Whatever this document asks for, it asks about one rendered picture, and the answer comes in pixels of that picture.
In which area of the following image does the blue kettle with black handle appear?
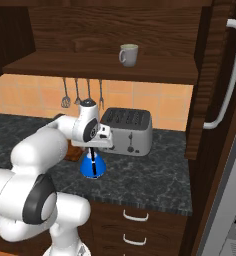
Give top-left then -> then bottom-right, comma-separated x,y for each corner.
79,147 -> 107,180

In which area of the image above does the brown wooden tray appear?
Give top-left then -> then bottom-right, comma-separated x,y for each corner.
63,139 -> 86,163

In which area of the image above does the white cabinet door handle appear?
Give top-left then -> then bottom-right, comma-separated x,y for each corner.
202,18 -> 236,131

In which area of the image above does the hanging metal fork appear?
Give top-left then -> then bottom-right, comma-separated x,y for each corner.
97,79 -> 106,111

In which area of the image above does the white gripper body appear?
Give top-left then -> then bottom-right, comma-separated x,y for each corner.
70,136 -> 116,150

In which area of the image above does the dark wooden drawer front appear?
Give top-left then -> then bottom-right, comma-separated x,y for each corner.
89,201 -> 188,238
88,229 -> 185,256

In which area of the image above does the grey mug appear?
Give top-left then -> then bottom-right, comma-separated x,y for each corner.
118,43 -> 140,68

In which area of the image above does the white drawer handle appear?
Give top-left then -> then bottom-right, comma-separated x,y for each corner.
122,233 -> 148,247
122,208 -> 150,223

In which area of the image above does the dark wooden wall cabinet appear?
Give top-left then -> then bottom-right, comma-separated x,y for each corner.
2,0 -> 200,86

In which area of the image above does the grey steel appliance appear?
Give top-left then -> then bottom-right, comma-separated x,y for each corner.
199,105 -> 236,256

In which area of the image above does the silver toaster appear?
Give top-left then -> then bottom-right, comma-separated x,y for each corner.
99,106 -> 154,157

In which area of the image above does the hanging metal ladle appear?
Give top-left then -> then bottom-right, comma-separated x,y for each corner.
85,78 -> 93,102

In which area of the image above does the dark wooden cabinet door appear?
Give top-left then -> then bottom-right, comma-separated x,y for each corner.
0,5 -> 37,83
184,0 -> 236,161

